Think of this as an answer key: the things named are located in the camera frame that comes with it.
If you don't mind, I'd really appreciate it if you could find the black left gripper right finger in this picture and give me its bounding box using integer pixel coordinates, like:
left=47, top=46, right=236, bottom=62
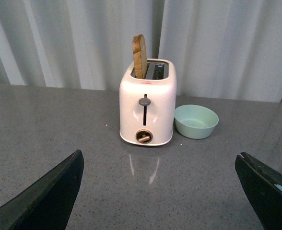
left=235, top=152, right=282, bottom=230

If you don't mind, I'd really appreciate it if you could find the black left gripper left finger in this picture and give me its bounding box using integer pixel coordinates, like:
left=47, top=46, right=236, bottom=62
left=0, top=149, right=84, bottom=230

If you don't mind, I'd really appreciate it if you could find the green plastic bowl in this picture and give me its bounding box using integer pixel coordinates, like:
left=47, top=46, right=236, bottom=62
left=174, top=104, right=219, bottom=139

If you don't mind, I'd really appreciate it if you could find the cream two-slot toaster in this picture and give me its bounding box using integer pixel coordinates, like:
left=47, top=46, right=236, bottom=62
left=119, top=59, right=177, bottom=146

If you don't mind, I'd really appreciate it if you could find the grey pleated curtain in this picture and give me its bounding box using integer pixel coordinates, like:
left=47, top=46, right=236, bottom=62
left=0, top=0, right=282, bottom=103

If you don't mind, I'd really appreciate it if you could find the brown bread slice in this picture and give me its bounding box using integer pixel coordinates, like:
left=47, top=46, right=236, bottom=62
left=132, top=34, right=148, bottom=79

